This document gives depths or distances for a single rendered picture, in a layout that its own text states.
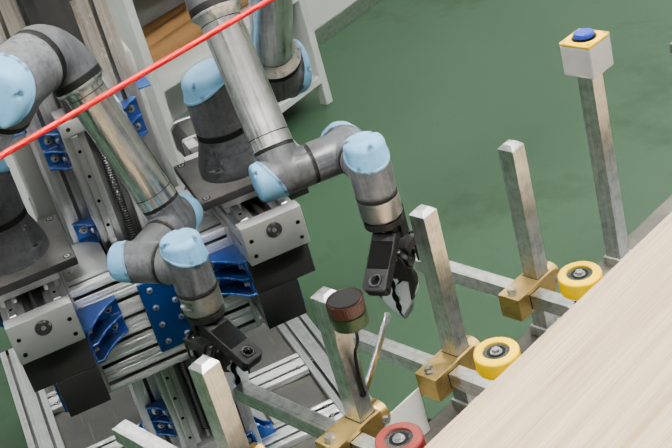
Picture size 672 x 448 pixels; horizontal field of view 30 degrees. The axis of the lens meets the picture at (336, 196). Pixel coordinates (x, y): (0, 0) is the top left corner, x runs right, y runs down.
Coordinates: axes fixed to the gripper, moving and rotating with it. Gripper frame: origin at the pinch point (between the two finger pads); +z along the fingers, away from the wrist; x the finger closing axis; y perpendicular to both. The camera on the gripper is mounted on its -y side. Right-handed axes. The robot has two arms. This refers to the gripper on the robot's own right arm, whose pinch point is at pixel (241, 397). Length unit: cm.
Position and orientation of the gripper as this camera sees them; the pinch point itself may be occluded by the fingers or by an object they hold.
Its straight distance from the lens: 236.5
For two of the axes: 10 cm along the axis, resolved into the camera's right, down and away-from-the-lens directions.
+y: -7.0, -2.0, 6.9
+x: -6.8, 4.9, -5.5
